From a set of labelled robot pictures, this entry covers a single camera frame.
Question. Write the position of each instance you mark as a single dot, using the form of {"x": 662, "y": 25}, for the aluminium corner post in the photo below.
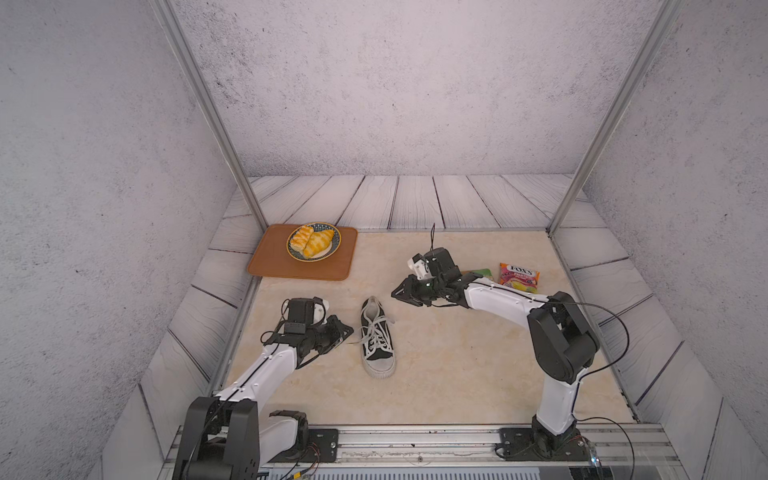
{"x": 184, "y": 55}
{"x": 659, "y": 29}

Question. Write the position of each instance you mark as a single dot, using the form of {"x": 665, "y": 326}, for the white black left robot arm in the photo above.
{"x": 222, "y": 437}

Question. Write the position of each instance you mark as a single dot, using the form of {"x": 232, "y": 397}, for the black white canvas sneaker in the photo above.
{"x": 380, "y": 369}

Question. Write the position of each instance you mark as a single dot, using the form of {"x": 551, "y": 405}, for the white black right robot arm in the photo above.
{"x": 563, "y": 340}

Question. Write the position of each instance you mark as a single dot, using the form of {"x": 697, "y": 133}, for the yellow rimmed plate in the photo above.
{"x": 318, "y": 226}

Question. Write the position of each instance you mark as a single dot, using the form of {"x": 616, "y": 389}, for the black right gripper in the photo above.
{"x": 408, "y": 294}

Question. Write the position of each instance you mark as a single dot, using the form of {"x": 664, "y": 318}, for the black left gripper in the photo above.
{"x": 335, "y": 327}

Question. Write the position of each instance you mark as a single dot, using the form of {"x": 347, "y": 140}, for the green snack packet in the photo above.
{"x": 485, "y": 273}

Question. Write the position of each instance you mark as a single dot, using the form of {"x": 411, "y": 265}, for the brown leather mat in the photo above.
{"x": 273, "y": 257}

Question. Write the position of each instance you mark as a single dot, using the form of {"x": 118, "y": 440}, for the left bread pastry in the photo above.
{"x": 300, "y": 238}

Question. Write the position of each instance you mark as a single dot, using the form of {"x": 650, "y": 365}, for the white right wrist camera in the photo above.
{"x": 419, "y": 267}

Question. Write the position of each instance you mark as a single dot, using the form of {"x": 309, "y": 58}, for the right aluminium corner post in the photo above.
{"x": 659, "y": 29}

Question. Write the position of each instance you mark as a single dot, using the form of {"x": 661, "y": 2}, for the left aluminium corner post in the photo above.
{"x": 184, "y": 55}

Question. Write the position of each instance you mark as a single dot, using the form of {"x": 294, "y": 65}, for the aluminium front rail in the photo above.
{"x": 630, "y": 451}

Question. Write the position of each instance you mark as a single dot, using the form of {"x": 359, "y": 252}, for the right bread pastry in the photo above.
{"x": 319, "y": 243}

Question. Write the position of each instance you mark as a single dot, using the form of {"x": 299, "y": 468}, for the bread pastry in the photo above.
{"x": 300, "y": 238}
{"x": 319, "y": 243}

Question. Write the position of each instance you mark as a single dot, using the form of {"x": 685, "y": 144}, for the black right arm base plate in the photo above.
{"x": 530, "y": 445}

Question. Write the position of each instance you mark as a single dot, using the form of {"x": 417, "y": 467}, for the pink Fox's candy bag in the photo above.
{"x": 519, "y": 278}

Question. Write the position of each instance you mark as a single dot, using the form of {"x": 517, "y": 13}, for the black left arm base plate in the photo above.
{"x": 319, "y": 445}

